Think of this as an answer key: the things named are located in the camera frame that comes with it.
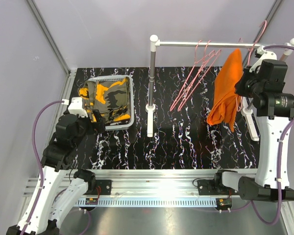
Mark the camouflage yellow trousers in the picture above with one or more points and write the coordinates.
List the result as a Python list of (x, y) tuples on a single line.
[(111, 98)]

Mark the pink hanger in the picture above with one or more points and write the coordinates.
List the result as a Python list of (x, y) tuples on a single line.
[(198, 78), (186, 83), (263, 26)]

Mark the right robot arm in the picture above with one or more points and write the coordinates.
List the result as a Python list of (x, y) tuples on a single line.
[(274, 109)]

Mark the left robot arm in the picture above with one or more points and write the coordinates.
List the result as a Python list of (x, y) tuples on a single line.
[(46, 211)]

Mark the silver clothes rack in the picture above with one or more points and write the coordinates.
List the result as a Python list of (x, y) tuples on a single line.
[(155, 42)]

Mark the orange trousers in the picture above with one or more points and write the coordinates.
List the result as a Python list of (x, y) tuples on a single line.
[(225, 99)]

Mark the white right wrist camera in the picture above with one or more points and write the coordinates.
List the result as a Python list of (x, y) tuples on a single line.
[(262, 55)]

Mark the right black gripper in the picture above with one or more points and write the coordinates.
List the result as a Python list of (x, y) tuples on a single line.
[(239, 86)]

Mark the white plastic basket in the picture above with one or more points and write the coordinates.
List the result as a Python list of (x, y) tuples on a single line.
[(114, 78)]

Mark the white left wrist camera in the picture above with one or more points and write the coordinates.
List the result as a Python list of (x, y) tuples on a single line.
[(75, 106)]

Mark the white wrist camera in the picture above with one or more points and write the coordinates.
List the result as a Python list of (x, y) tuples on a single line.
[(262, 55), (75, 106)]

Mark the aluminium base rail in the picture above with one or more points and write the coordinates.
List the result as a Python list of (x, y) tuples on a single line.
[(138, 188)]

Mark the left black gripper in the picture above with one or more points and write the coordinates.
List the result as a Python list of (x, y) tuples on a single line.
[(98, 126)]

